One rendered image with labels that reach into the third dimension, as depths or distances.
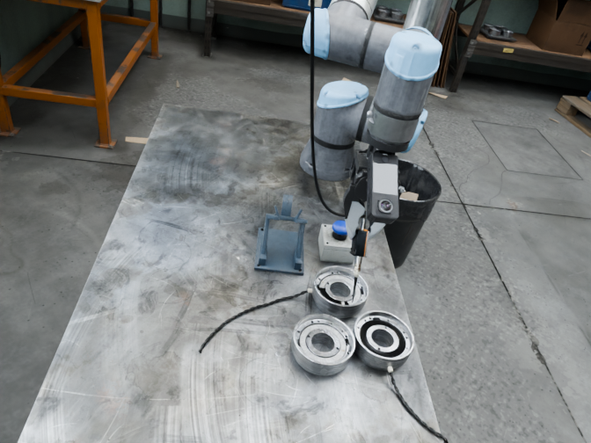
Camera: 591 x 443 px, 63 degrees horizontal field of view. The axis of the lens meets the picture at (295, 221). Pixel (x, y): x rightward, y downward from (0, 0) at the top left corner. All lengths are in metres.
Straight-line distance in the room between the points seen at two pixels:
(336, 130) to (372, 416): 0.69
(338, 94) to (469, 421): 1.24
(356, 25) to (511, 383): 1.59
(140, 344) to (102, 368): 0.07
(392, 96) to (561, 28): 4.14
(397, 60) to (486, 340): 1.63
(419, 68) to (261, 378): 0.52
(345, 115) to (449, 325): 1.23
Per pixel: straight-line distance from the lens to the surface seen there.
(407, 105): 0.74
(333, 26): 0.83
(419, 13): 1.15
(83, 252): 2.20
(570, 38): 4.91
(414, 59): 0.72
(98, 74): 2.72
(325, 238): 1.00
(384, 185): 0.77
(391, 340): 0.88
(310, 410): 0.79
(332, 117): 1.20
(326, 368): 0.80
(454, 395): 1.95
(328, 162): 1.24
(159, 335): 0.85
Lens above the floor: 1.47
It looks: 38 degrees down
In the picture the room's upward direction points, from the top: 12 degrees clockwise
